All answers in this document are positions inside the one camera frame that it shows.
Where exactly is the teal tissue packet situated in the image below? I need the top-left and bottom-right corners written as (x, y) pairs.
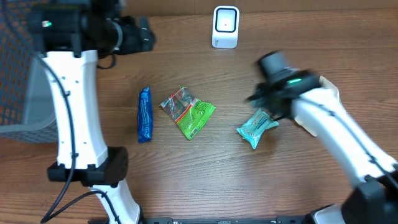
top-left (236, 109), bottom-right (279, 149)

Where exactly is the white barcode scanner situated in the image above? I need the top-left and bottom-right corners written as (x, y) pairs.
top-left (211, 6), bottom-right (240, 49)

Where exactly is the green snack packet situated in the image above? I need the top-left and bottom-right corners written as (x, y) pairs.
top-left (160, 86), bottom-right (216, 140)

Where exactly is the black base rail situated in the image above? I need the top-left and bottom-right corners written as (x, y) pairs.
top-left (88, 205), bottom-right (366, 224)

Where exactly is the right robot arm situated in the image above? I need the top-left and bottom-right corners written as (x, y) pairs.
top-left (248, 51), bottom-right (397, 224)

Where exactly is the blue snack bar wrapper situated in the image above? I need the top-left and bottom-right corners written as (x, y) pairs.
top-left (137, 86), bottom-right (154, 143)

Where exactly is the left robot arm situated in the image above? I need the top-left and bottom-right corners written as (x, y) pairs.
top-left (27, 0), bottom-right (155, 223)

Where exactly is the dark grey plastic basket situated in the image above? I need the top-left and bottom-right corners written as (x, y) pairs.
top-left (1, 1), bottom-right (58, 143)

